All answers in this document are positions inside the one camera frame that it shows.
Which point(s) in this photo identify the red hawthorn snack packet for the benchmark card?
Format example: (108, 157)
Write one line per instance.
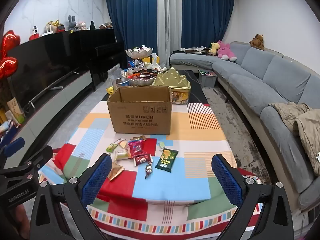
(137, 148)

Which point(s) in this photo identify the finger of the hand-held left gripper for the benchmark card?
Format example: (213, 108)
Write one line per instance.
(13, 145)
(37, 156)

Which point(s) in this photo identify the blue curtain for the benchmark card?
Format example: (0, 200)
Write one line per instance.
(130, 17)
(207, 17)

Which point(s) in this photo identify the dark green chip packet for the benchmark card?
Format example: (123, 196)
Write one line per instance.
(167, 161)

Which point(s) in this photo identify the white tissue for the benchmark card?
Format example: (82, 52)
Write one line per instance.
(155, 58)

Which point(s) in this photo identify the grey rabbit plush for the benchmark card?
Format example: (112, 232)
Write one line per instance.
(71, 23)

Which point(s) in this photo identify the black television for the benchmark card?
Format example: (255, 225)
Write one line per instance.
(37, 62)

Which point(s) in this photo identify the cream biscuit packet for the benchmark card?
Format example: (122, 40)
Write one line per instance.
(122, 155)

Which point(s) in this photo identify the red heart balloon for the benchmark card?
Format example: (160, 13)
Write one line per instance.
(8, 45)

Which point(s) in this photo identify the colourful patchwork tablecloth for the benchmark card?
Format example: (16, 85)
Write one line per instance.
(175, 187)

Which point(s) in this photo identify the pink doll plush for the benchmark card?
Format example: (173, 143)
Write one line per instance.
(81, 25)

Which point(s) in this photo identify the metal bowl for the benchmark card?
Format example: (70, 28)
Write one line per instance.
(122, 82)

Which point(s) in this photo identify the grey storage bin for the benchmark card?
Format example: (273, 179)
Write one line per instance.
(207, 80)

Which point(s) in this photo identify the white sheer curtain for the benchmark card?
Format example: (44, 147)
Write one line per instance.
(168, 17)

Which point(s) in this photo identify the gold candy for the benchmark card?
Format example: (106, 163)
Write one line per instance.
(139, 138)

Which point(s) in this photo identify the light green candy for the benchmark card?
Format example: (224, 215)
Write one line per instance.
(161, 145)

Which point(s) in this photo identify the beige quilted jacket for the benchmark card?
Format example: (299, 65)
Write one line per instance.
(305, 130)

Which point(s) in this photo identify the silver candy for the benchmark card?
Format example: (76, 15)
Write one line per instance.
(148, 170)

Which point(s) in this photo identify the yellow bear figure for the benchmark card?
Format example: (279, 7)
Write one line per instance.
(110, 90)

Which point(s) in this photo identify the yellow plush toy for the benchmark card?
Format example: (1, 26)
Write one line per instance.
(214, 47)

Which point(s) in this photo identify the clear white cracker packet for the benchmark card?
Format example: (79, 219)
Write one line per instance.
(123, 144)

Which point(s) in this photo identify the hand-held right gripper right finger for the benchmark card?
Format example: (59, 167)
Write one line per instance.
(226, 180)

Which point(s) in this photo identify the grey remote control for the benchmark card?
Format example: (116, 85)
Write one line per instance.
(56, 88)

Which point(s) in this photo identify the silver tiered snack tray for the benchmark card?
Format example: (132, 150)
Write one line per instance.
(138, 52)

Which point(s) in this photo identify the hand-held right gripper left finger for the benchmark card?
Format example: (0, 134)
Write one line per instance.
(96, 180)

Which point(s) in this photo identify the small green snack packet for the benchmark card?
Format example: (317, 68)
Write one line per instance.
(111, 147)

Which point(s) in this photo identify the person's left hand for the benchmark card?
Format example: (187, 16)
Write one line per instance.
(21, 220)

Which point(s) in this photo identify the black metronome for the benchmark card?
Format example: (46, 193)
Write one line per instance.
(92, 25)

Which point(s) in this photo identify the black piano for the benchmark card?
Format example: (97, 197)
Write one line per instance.
(100, 45)

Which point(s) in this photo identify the grey television cabinet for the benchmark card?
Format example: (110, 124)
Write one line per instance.
(62, 92)

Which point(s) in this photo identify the white robot toy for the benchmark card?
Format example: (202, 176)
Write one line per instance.
(35, 30)

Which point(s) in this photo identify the grey sofa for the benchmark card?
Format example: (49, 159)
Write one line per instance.
(250, 80)

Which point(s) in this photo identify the pink plush toy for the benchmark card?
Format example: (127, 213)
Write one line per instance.
(225, 51)

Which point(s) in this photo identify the gold mountain-lid tin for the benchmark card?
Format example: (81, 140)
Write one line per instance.
(172, 80)

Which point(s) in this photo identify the brown plush toy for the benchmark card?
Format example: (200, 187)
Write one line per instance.
(257, 41)

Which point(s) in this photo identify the patterned grey rug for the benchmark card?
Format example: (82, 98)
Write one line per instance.
(232, 120)

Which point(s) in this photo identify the dark clothes pile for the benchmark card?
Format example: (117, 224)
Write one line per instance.
(195, 50)

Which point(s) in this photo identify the red candy packet white ends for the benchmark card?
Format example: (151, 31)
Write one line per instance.
(143, 160)

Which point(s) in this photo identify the orange snack packet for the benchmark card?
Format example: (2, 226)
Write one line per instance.
(115, 171)

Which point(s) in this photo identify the brown cardboard box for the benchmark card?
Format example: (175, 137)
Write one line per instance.
(140, 120)

